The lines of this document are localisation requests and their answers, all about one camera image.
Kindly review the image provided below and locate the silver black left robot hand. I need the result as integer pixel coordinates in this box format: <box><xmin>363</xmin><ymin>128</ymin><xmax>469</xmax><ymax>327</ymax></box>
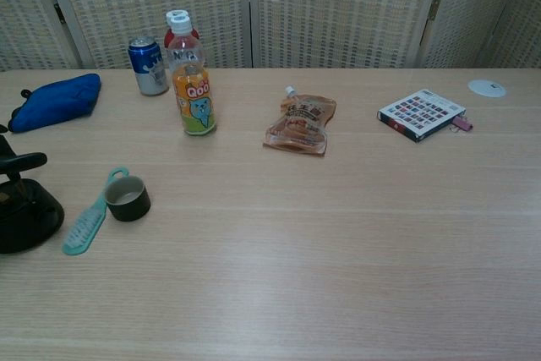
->
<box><xmin>0</xmin><ymin>123</ymin><xmax>48</xmax><ymax>183</ymax></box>

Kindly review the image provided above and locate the black kettle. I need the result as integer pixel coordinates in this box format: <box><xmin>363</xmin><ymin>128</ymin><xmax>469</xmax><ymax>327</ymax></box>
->
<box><xmin>0</xmin><ymin>178</ymin><xmax>65</xmax><ymax>254</ymax></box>

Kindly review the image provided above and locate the blue fabric pouch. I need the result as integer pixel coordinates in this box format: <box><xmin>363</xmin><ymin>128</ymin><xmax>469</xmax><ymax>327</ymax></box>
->
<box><xmin>7</xmin><ymin>73</ymin><xmax>102</xmax><ymax>134</ymax></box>

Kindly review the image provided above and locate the teal plastic brush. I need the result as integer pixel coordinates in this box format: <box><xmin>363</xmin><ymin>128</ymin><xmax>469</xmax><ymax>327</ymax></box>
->
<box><xmin>62</xmin><ymin>166</ymin><xmax>129</xmax><ymax>257</ymax></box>

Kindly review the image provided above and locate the black cup with pale inside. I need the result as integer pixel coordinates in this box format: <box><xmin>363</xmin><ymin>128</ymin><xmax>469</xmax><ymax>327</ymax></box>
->
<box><xmin>103</xmin><ymin>175</ymin><xmax>152</xmax><ymax>223</ymax></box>

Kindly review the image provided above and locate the blue white drink can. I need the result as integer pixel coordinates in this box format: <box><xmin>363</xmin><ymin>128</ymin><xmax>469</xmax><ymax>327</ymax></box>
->
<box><xmin>128</xmin><ymin>36</ymin><xmax>170</xmax><ymax>96</ymax></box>

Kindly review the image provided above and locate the orange Qoo drink bottle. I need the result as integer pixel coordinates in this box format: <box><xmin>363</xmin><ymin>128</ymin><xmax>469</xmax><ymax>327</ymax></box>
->
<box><xmin>167</xmin><ymin>15</ymin><xmax>218</xmax><ymax>137</ymax></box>

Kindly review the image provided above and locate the red bottle with white cap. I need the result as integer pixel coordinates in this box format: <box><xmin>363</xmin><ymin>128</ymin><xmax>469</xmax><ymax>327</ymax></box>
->
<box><xmin>163</xmin><ymin>9</ymin><xmax>199</xmax><ymax>52</ymax></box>

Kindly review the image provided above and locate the orange spout food pouch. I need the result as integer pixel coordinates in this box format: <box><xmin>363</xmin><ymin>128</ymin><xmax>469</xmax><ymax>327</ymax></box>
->
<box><xmin>262</xmin><ymin>85</ymin><xmax>338</xmax><ymax>158</ymax></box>

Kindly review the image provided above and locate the woven folding screen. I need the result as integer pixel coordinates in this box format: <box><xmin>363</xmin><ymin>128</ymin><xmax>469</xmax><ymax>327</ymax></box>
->
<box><xmin>0</xmin><ymin>0</ymin><xmax>541</xmax><ymax>73</ymax></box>

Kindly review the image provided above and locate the box with colourful grid print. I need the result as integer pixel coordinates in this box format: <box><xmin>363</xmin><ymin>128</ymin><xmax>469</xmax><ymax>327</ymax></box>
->
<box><xmin>376</xmin><ymin>89</ymin><xmax>467</xmax><ymax>144</ymax></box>

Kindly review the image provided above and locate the pink binder clip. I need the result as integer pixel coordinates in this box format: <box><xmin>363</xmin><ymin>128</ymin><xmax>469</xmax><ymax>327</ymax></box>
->
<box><xmin>450</xmin><ymin>113</ymin><xmax>474</xmax><ymax>133</ymax></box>

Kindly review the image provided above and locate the white round cable cover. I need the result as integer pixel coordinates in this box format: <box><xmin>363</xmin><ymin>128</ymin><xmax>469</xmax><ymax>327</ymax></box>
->
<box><xmin>467</xmin><ymin>79</ymin><xmax>507</xmax><ymax>98</ymax></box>

